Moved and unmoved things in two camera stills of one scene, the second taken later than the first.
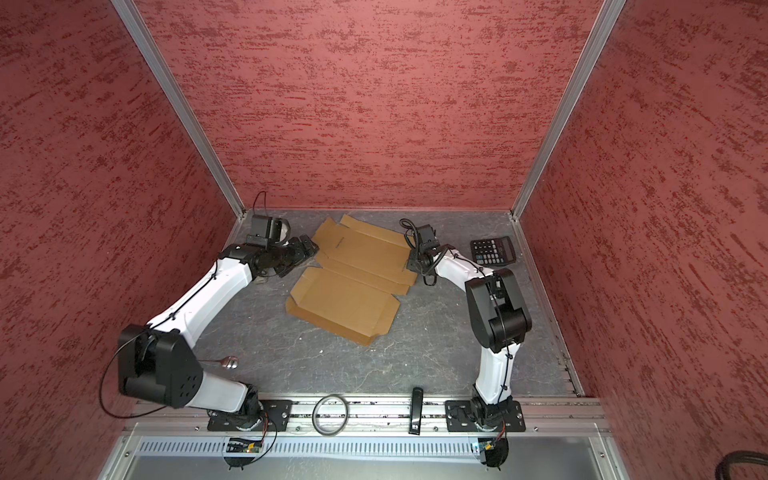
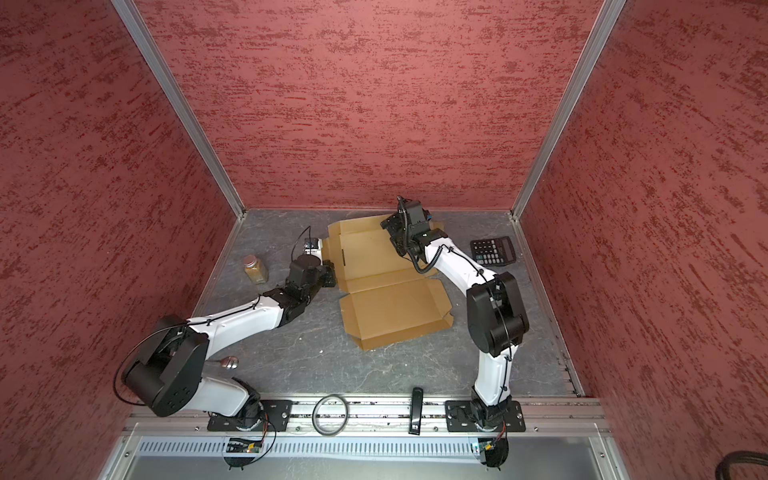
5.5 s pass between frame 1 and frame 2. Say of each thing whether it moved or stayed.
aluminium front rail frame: stayed
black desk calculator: stayed
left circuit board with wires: stayed
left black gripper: moved
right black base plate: stayed
